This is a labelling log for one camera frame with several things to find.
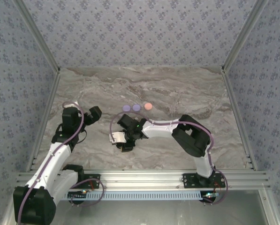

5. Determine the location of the long aluminium mounting rail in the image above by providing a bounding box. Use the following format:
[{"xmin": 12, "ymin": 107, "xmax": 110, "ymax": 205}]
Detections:
[{"xmin": 15, "ymin": 170, "xmax": 272, "ymax": 190}]

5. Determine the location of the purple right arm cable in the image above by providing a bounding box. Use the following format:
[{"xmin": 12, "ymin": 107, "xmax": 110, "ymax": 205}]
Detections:
[{"xmin": 109, "ymin": 111, "xmax": 229, "ymax": 206}]

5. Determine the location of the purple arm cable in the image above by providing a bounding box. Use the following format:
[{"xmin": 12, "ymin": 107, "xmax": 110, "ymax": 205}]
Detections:
[
  {"xmin": 16, "ymin": 100, "xmax": 105, "ymax": 225},
  {"xmin": 109, "ymin": 111, "xmax": 229, "ymax": 206}
]

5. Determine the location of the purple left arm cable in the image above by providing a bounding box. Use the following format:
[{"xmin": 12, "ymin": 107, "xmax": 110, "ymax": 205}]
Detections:
[{"xmin": 16, "ymin": 100, "xmax": 105, "ymax": 225}]

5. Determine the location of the aluminium lower frame bar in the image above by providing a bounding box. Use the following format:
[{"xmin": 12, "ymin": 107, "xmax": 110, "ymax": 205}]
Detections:
[
  {"xmin": 0, "ymin": 199, "xmax": 16, "ymax": 225},
  {"xmin": 257, "ymin": 187, "xmax": 280, "ymax": 225}
]

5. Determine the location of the slotted pale cable duct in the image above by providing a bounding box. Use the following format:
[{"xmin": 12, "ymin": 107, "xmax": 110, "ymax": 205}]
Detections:
[{"xmin": 60, "ymin": 190, "xmax": 217, "ymax": 202}]

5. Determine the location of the grey metal base panel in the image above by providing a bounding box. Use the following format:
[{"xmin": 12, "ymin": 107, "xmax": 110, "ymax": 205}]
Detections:
[{"xmin": 53, "ymin": 200, "xmax": 268, "ymax": 225}]

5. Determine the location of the small led circuit board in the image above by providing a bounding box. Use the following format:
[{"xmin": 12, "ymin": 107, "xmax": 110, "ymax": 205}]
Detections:
[
  {"xmin": 202, "ymin": 191, "xmax": 219, "ymax": 203},
  {"xmin": 68, "ymin": 190, "xmax": 89, "ymax": 200}
]

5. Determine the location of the aluminium upright frame post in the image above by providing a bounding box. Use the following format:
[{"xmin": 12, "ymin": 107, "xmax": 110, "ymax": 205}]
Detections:
[
  {"xmin": 221, "ymin": 0, "xmax": 271, "ymax": 72},
  {"xmin": 12, "ymin": 0, "xmax": 61, "ymax": 74}
]

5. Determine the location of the aluminium table side rail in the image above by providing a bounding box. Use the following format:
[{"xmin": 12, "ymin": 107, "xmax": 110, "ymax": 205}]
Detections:
[
  {"xmin": 221, "ymin": 67, "xmax": 259, "ymax": 171},
  {"xmin": 27, "ymin": 69, "xmax": 61, "ymax": 173}
]

